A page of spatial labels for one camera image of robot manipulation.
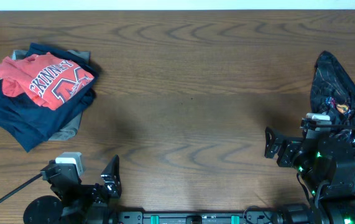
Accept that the red orange t-shirt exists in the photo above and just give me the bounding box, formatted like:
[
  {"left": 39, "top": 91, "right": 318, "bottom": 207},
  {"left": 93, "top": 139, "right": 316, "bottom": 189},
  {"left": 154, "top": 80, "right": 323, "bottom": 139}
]
[{"left": 0, "top": 53, "right": 95, "bottom": 110}]

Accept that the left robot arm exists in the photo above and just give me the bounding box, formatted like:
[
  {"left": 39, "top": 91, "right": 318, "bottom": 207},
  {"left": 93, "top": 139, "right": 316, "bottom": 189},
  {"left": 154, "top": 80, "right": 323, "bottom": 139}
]
[{"left": 23, "top": 152, "right": 122, "bottom": 224}]

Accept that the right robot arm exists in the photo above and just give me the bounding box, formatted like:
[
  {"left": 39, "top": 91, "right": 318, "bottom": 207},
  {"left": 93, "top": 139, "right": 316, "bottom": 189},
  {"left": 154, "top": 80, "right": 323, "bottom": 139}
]
[{"left": 264, "top": 124, "right": 355, "bottom": 223}]

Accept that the black patterned shirt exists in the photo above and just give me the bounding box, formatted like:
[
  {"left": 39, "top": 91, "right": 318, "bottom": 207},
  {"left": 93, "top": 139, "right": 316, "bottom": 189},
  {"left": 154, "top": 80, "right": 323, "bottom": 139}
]
[{"left": 309, "top": 50, "right": 355, "bottom": 208}]

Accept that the folded navy blue garment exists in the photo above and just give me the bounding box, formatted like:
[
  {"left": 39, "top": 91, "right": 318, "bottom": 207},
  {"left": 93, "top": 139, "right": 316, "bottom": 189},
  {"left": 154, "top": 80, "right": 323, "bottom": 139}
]
[{"left": 0, "top": 43, "right": 98, "bottom": 152}]

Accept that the folded grey garment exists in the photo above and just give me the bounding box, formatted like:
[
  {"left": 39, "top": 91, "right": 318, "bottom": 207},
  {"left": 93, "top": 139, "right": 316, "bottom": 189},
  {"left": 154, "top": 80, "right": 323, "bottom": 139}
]
[{"left": 11, "top": 50, "right": 91, "bottom": 141}]

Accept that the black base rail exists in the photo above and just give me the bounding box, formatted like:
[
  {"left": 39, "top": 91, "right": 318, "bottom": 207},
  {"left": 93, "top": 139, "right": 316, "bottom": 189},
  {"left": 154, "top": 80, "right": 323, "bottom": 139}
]
[{"left": 113, "top": 208, "right": 287, "bottom": 224}]

